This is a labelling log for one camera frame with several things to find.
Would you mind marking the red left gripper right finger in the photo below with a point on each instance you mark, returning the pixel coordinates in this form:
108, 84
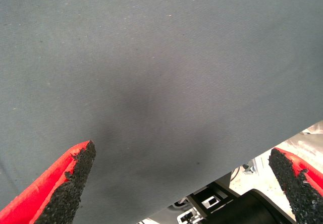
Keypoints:
297, 191

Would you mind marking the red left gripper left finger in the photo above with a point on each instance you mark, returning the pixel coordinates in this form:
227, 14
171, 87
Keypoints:
38, 196

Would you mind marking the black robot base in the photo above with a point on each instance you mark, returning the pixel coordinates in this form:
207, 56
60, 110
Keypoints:
252, 209

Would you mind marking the dark grey table cloth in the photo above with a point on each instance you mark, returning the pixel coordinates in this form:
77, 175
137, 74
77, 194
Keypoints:
151, 57

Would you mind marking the black metal frame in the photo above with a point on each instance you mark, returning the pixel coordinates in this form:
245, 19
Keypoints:
202, 196

